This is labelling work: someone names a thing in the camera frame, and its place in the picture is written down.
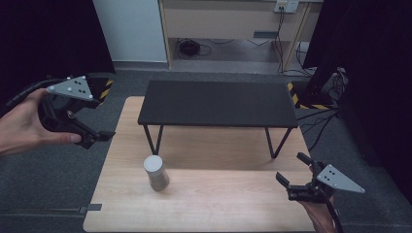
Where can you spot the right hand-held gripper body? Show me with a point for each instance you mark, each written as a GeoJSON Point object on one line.
{"type": "Point", "coordinates": [327, 181]}

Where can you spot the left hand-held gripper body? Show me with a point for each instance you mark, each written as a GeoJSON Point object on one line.
{"type": "Point", "coordinates": [63, 108]}

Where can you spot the person's right hand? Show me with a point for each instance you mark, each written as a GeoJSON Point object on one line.
{"type": "Point", "coordinates": [319, 217]}

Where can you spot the person's left hand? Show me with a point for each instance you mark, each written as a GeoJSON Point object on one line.
{"type": "Point", "coordinates": [22, 124]}

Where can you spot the yellow black striped block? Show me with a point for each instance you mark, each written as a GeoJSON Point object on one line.
{"type": "Point", "coordinates": [306, 103]}
{"type": "Point", "coordinates": [105, 89]}

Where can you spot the grey cylindrical cup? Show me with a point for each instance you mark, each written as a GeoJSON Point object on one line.
{"type": "Point", "coordinates": [156, 173]}

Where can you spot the grey floor tape strip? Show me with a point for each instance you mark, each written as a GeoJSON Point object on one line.
{"type": "Point", "coordinates": [90, 208]}

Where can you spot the black curtain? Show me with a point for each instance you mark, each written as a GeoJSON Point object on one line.
{"type": "Point", "coordinates": [48, 35]}
{"type": "Point", "coordinates": [372, 81]}

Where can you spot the black low shelf stand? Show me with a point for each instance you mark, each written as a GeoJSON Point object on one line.
{"type": "Point", "coordinates": [218, 102]}

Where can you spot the white wall panel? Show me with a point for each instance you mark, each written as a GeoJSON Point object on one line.
{"type": "Point", "coordinates": [131, 29]}

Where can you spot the white wall socket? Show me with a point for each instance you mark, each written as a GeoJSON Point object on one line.
{"type": "Point", "coordinates": [286, 6]}

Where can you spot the light wooden desk frame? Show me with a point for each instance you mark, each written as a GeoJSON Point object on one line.
{"type": "Point", "coordinates": [226, 21]}

